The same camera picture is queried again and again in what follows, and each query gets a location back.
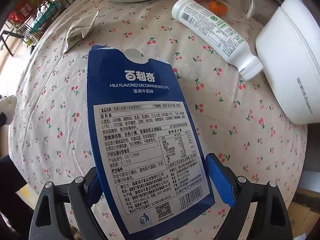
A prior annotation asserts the white paper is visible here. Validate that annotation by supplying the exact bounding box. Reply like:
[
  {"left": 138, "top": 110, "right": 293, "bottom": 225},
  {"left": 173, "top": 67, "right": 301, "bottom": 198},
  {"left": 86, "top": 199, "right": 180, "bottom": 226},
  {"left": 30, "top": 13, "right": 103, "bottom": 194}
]
[{"left": 0, "top": 95, "right": 17, "bottom": 126}]

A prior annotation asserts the white yogurt bottle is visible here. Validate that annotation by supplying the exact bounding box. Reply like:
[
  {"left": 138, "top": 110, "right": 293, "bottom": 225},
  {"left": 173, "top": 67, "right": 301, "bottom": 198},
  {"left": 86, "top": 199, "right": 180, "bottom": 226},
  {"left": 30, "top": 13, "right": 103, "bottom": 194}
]
[{"left": 171, "top": 0, "right": 263, "bottom": 81}]

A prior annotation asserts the receipt paper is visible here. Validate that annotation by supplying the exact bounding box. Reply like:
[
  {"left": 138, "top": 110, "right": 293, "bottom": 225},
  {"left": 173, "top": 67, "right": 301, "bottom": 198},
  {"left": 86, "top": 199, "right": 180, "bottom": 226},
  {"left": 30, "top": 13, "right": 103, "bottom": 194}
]
[{"left": 62, "top": 11, "right": 99, "bottom": 54}]

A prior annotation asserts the cherry print tablecloth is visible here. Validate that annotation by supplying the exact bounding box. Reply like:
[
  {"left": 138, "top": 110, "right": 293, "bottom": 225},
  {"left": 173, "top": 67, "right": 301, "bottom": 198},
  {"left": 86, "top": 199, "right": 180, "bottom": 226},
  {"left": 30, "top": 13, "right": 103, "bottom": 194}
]
[{"left": 9, "top": 0, "right": 308, "bottom": 239}]

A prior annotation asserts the white electric cooking pot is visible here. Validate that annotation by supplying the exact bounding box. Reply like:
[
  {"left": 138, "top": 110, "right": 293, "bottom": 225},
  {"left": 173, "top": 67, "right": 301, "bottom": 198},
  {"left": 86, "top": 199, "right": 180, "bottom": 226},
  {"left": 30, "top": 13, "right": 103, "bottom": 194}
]
[{"left": 256, "top": 0, "right": 319, "bottom": 125}]

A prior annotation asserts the black wire storage rack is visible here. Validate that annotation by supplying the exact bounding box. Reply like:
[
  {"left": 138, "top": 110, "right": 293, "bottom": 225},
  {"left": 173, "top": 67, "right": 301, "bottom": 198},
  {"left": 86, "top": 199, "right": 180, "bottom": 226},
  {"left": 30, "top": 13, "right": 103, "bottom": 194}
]
[{"left": 1, "top": 0, "right": 75, "bottom": 55}]

